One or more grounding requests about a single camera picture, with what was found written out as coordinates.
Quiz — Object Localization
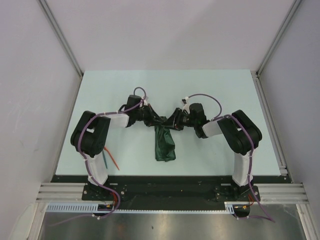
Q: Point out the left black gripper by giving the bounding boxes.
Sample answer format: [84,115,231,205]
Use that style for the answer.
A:
[134,103,164,127]

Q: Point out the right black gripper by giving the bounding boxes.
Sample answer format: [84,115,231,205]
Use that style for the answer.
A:
[161,107,197,131]

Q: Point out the dark green cloth napkin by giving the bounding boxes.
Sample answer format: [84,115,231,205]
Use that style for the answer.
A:
[154,124,176,162]

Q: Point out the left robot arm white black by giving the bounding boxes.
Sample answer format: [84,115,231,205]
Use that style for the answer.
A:
[70,94,165,200]

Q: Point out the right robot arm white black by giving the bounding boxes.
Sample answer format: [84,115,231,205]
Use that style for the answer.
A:
[162,103,263,201]

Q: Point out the orange plastic fork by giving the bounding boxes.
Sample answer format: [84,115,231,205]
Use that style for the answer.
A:
[104,146,120,171]

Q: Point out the teal plastic utensil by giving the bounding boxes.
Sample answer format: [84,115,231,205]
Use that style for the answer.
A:
[102,150,108,169]

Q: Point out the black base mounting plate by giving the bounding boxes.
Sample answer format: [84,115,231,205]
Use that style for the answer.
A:
[51,175,292,210]

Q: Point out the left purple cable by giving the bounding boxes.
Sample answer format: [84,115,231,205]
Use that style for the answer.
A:
[48,86,148,226]

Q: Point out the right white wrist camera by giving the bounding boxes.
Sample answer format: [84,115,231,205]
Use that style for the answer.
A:
[181,96,190,113]

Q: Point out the right aluminium table rail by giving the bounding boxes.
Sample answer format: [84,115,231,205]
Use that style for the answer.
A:
[250,71,291,177]

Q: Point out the front aluminium extrusion rail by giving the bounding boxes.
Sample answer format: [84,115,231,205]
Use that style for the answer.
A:
[36,183,309,205]

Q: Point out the white slotted cable duct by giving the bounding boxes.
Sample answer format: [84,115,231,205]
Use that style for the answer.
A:
[45,202,250,215]

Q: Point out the left aluminium frame post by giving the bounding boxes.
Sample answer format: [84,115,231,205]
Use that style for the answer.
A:
[37,0,84,79]

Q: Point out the aluminium frame post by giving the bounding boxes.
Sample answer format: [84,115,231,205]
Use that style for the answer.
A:
[255,0,304,77]
[37,0,84,79]

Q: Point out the right aluminium frame post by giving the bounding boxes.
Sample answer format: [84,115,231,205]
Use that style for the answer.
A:
[255,0,304,77]

